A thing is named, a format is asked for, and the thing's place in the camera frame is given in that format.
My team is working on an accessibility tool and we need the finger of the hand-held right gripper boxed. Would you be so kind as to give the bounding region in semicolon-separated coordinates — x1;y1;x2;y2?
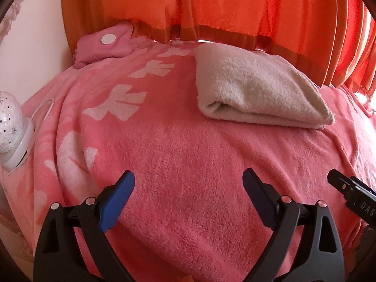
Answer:
327;169;357;209

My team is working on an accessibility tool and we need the pink printed fleece blanket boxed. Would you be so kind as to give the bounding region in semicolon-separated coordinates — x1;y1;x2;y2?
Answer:
0;37;376;282

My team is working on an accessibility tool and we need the pink pouch with white button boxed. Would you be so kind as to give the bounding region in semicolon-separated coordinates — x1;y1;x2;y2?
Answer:
73;22;134;69

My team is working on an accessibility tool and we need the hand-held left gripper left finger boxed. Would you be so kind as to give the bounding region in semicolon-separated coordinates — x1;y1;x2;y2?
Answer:
33;170;136;282

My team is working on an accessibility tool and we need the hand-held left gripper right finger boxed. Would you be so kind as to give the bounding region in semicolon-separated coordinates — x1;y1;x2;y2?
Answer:
242;167;345;282

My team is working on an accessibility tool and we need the beige towel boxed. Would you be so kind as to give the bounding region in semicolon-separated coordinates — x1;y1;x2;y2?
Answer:
194;45;335;130

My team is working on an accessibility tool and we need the white cable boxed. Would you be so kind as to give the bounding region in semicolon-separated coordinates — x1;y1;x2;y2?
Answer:
31;98;55;121

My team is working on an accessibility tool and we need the white globe night lamp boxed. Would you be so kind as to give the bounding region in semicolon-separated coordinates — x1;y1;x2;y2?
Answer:
0;91;36;171

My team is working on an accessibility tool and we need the orange curtain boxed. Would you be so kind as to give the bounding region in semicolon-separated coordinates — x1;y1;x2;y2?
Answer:
60;0;376;94

